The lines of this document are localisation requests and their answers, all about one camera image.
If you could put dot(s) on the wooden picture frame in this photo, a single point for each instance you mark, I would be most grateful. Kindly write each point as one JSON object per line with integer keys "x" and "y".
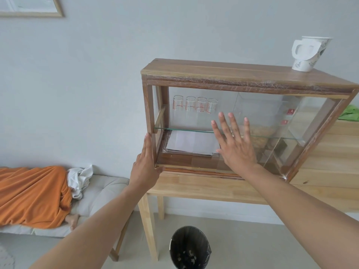
{"x": 57, "y": 8}

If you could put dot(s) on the person's right hand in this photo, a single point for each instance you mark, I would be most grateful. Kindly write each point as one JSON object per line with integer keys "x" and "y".
{"x": 238, "y": 151}

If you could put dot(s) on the light wooden table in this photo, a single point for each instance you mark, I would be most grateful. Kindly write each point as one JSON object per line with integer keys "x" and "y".
{"x": 328, "y": 165}

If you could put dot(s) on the wooden bench frame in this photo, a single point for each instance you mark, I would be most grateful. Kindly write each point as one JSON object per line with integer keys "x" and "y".
{"x": 119, "y": 243}

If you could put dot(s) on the glass sliding door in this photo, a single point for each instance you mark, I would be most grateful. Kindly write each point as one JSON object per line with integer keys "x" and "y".
{"x": 260, "y": 117}

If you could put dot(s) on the person's left hand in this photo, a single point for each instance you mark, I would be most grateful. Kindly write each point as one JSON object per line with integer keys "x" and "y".
{"x": 144, "y": 169}

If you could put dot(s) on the person's left thumb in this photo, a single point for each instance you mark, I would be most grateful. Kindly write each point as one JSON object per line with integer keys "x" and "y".
{"x": 158, "y": 170}

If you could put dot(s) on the crumpled white cloth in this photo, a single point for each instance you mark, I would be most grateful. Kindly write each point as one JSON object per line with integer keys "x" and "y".
{"x": 80, "y": 179}

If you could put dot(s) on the glass shelf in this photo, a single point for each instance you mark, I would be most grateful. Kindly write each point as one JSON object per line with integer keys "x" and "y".
{"x": 190, "y": 129}

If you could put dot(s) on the person's right little finger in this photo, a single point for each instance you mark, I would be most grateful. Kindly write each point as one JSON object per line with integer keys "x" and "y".
{"x": 246, "y": 128}

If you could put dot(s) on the wooden glass display cabinet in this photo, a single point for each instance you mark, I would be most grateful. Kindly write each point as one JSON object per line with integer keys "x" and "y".
{"x": 224, "y": 74}

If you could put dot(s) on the green cloth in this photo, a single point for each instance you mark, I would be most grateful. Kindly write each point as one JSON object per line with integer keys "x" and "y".
{"x": 350, "y": 113}

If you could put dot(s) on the person's left forearm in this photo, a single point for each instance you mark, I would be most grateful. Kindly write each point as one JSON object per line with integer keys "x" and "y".
{"x": 92, "y": 229}

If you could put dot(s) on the person's right forearm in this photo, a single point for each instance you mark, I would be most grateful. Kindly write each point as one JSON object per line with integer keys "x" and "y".
{"x": 303, "y": 212}

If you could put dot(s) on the black trash bin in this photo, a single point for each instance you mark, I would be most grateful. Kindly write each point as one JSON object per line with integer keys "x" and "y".
{"x": 190, "y": 249}

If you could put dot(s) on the person's right middle finger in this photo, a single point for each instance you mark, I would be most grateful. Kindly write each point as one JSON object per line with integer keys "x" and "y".
{"x": 226, "y": 125}

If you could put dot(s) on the person's right thumb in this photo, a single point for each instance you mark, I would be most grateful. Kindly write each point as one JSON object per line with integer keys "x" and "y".
{"x": 219, "y": 152}

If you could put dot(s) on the stack of white paper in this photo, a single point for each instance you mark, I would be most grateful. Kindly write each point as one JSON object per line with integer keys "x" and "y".
{"x": 190, "y": 142}

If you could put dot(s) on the orange blanket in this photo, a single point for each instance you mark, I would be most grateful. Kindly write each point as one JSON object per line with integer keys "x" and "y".
{"x": 33, "y": 196}

